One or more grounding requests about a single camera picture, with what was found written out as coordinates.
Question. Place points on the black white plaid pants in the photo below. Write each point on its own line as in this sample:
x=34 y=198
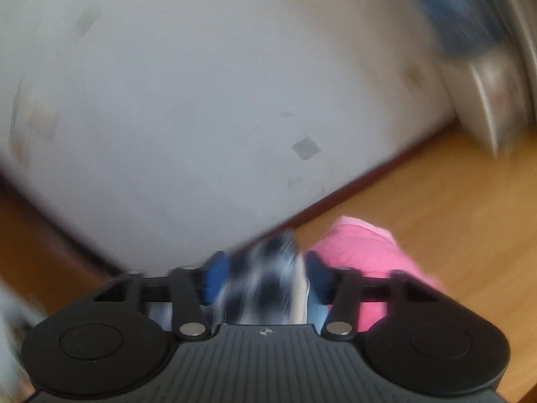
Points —
x=260 y=285

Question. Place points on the pink floral blanket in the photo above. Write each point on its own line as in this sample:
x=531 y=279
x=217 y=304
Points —
x=360 y=260

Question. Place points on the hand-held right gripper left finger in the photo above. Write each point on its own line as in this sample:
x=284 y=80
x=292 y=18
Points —
x=216 y=277

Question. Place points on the white water dispenser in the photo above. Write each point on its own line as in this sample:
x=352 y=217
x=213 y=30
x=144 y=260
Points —
x=491 y=100

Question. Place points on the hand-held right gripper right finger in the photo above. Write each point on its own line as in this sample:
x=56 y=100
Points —
x=316 y=275

